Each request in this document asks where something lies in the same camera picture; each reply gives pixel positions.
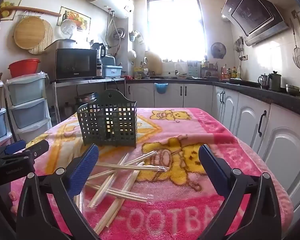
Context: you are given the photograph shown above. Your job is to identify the steel kitchen rack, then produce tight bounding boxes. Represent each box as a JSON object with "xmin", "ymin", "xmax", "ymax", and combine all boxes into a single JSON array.
[{"xmin": 50, "ymin": 77, "xmax": 127, "ymax": 124}]

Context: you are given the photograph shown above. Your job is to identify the pink printed blanket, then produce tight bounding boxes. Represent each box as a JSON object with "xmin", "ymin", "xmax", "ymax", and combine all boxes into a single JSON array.
[{"xmin": 10, "ymin": 107, "xmax": 294, "ymax": 240}]

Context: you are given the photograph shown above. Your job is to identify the kitchen window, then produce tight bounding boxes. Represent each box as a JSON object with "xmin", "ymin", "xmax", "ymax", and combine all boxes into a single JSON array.
[{"xmin": 147, "ymin": 0, "xmax": 207, "ymax": 62}]

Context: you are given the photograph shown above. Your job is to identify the coiled grey hose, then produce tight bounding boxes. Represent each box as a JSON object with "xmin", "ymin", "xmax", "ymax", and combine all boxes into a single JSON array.
[{"xmin": 112, "ymin": 27, "xmax": 127, "ymax": 48}]

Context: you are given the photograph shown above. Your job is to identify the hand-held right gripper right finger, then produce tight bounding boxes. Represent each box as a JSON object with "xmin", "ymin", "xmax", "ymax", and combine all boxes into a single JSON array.
[{"xmin": 198, "ymin": 144, "xmax": 282, "ymax": 240}]

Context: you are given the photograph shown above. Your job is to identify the clear plastic cover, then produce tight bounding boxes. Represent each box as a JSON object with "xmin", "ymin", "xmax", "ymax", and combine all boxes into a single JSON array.
[{"xmin": 61, "ymin": 19, "xmax": 78, "ymax": 39}]

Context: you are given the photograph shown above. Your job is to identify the hanging wire strainer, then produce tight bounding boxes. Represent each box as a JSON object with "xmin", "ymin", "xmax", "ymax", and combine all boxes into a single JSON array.
[{"xmin": 290, "ymin": 17, "xmax": 300, "ymax": 69}]

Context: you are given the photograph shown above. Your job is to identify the group of condiment bottles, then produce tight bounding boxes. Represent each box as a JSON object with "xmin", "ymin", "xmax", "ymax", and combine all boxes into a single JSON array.
[{"xmin": 221, "ymin": 64, "xmax": 242, "ymax": 79}]

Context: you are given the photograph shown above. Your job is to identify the gas stove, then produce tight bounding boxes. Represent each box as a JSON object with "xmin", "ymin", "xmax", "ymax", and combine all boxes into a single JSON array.
[{"xmin": 230, "ymin": 77, "xmax": 260, "ymax": 85}]

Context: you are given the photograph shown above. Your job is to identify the pale green knife block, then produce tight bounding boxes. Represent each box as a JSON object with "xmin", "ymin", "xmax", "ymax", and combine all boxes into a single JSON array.
[{"xmin": 188, "ymin": 61, "xmax": 202, "ymax": 78}]

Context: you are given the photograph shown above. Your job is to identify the pale blue plastic drawer unit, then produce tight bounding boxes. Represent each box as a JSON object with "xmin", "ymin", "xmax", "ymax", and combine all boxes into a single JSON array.
[{"xmin": 5, "ymin": 71, "xmax": 52, "ymax": 142}]

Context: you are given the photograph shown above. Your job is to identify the beige cutting board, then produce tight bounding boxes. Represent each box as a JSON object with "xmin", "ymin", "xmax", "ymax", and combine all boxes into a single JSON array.
[{"xmin": 146, "ymin": 51, "xmax": 163, "ymax": 74}]

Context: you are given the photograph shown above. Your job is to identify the long wooden rolling pin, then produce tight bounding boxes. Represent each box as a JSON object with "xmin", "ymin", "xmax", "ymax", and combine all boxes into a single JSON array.
[{"xmin": 0, "ymin": 6, "xmax": 62, "ymax": 17}]

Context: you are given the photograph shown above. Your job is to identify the steel bowl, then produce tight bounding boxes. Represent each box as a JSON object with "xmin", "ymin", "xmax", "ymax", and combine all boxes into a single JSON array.
[{"xmin": 285, "ymin": 84, "xmax": 300, "ymax": 96}]

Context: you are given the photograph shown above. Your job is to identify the stacked steel pots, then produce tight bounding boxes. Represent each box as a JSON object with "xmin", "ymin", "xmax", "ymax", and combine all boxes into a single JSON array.
[{"xmin": 75, "ymin": 92, "xmax": 97, "ymax": 110}]

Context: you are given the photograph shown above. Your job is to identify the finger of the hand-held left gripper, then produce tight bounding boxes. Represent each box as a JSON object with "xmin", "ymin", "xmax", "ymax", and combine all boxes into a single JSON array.
[
  {"xmin": 4, "ymin": 140, "xmax": 27, "ymax": 155},
  {"xmin": 26, "ymin": 140, "xmax": 50, "ymax": 159}
]

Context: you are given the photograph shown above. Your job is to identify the fruit wall picture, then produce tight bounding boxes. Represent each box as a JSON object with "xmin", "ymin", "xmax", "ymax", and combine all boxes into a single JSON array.
[
  {"xmin": 56, "ymin": 6, "xmax": 88, "ymax": 32},
  {"xmin": 0, "ymin": 0, "xmax": 23, "ymax": 20}
]

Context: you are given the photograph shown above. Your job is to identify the red plastic basin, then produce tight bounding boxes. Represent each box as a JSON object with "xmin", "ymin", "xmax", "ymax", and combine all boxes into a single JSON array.
[{"xmin": 8, "ymin": 59, "xmax": 40, "ymax": 78}]

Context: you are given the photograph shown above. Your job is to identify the hanging kitchen utensils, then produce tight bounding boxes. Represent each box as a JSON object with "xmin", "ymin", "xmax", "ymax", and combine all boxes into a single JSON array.
[{"xmin": 234, "ymin": 36, "xmax": 248, "ymax": 60}]

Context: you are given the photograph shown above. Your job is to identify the black countertop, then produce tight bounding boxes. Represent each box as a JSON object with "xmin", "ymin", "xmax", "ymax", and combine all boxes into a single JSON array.
[{"xmin": 126, "ymin": 76, "xmax": 300, "ymax": 119}]

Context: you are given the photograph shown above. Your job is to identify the black range hood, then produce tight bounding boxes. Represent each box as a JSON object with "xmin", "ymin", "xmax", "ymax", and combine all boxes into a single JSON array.
[{"xmin": 221, "ymin": 0, "xmax": 289, "ymax": 47}]

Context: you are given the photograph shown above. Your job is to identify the round woven straw mat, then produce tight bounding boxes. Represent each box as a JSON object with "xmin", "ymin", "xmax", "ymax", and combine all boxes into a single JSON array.
[{"xmin": 28, "ymin": 20, "xmax": 54, "ymax": 55}]

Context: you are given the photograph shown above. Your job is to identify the blue hanging bin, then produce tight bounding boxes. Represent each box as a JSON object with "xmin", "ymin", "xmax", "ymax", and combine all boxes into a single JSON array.
[{"xmin": 154, "ymin": 82, "xmax": 168, "ymax": 95}]

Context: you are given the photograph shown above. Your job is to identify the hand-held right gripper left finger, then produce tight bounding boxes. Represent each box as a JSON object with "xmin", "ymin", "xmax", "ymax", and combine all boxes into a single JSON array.
[{"xmin": 16, "ymin": 144, "xmax": 100, "ymax": 240}]

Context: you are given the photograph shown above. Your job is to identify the green plastic utensil basket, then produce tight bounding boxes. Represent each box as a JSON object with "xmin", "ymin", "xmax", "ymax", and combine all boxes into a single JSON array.
[{"xmin": 77, "ymin": 89, "xmax": 137, "ymax": 147}]

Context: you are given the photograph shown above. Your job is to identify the white base cabinets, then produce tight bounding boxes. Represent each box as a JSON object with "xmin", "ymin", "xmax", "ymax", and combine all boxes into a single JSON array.
[{"xmin": 126, "ymin": 82, "xmax": 300, "ymax": 218}]

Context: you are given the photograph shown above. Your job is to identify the round bamboo board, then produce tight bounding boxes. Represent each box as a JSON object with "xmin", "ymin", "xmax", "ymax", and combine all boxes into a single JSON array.
[{"xmin": 14, "ymin": 17, "xmax": 46, "ymax": 50}]

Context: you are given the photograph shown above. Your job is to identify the black microwave oven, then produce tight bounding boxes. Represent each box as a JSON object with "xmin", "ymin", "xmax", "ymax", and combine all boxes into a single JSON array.
[{"xmin": 55, "ymin": 49, "xmax": 98, "ymax": 81}]

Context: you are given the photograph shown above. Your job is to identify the small round wall fan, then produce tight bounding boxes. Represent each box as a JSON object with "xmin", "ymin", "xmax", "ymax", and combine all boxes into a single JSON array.
[{"xmin": 210, "ymin": 42, "xmax": 227, "ymax": 59}]

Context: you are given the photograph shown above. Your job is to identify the blue dish drainer box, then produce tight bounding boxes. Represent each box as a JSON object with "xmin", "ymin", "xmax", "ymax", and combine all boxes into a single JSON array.
[{"xmin": 102, "ymin": 55, "xmax": 123, "ymax": 78}]

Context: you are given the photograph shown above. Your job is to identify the black blender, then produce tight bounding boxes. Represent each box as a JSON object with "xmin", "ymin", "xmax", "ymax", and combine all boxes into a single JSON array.
[{"xmin": 91, "ymin": 42, "xmax": 107, "ymax": 77}]

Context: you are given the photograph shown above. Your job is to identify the black spice rack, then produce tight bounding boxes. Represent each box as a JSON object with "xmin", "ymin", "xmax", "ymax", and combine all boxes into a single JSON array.
[{"xmin": 201, "ymin": 60, "xmax": 218, "ymax": 78}]

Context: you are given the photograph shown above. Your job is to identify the wall-mounted utensil holder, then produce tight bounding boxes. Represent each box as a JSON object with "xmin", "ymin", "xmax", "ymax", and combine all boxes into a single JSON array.
[{"xmin": 129, "ymin": 30, "xmax": 144, "ymax": 44}]

